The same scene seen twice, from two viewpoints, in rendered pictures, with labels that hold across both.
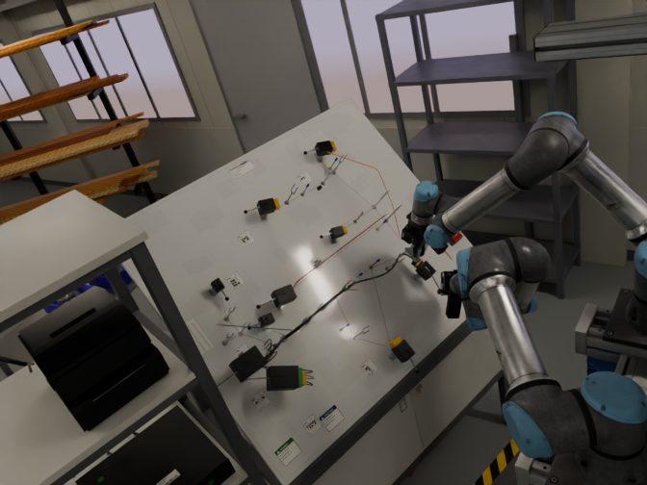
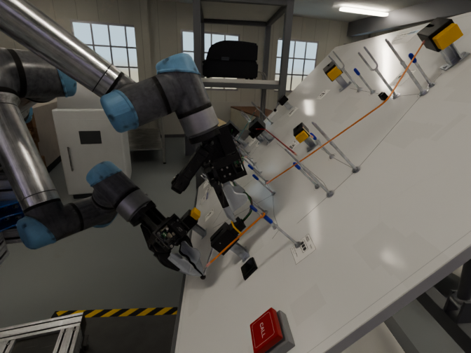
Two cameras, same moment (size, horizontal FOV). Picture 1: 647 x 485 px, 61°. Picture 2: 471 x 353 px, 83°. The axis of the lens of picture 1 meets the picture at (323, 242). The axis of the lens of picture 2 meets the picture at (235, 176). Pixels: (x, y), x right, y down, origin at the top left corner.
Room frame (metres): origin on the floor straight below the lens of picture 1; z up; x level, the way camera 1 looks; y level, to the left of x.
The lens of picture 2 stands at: (1.95, -0.81, 1.46)
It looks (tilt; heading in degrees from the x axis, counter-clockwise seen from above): 20 degrees down; 117
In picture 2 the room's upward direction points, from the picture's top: 2 degrees clockwise
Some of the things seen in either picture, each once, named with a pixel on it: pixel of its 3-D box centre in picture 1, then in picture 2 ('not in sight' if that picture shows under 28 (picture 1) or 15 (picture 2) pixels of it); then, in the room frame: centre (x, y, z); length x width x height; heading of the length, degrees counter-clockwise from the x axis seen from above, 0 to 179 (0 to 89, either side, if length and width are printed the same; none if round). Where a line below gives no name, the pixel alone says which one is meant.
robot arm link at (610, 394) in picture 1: (609, 410); not in sight; (0.71, -0.46, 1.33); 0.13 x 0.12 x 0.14; 83
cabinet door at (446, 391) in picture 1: (458, 373); not in sight; (1.61, -0.37, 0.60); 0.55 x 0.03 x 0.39; 122
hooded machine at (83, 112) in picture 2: not in sight; (96, 130); (-1.19, 1.35, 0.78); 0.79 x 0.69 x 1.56; 135
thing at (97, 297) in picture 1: (91, 350); (228, 60); (1.13, 0.63, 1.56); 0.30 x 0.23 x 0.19; 34
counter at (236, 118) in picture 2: not in sight; (260, 129); (-0.38, 4.86, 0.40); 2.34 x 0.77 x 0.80; 135
